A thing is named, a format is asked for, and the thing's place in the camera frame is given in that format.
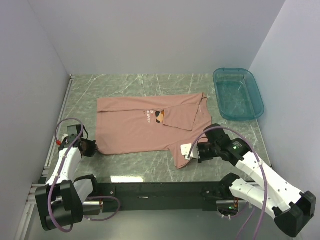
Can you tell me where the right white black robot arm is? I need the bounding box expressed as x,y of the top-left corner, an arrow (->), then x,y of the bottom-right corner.
202,124 -> 317,239

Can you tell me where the pink printed t shirt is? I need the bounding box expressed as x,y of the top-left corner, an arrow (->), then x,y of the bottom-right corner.
95,92 -> 212,169

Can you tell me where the teal transparent plastic bin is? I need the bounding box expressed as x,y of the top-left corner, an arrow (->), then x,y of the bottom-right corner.
212,68 -> 265,122

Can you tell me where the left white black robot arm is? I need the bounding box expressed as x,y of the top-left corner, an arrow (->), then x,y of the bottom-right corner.
35,124 -> 100,231

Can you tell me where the aluminium frame rail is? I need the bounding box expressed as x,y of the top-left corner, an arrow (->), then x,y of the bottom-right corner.
26,183 -> 46,205

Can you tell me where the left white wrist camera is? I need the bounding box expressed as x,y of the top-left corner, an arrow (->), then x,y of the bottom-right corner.
56,135 -> 76,151

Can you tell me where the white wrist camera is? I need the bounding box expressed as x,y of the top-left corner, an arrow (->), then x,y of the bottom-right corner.
180,143 -> 200,161
56,135 -> 76,151

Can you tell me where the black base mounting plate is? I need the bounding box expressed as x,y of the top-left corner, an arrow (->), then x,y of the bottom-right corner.
88,181 -> 236,213

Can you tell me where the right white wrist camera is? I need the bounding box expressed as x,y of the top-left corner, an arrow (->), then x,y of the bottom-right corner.
180,143 -> 200,161

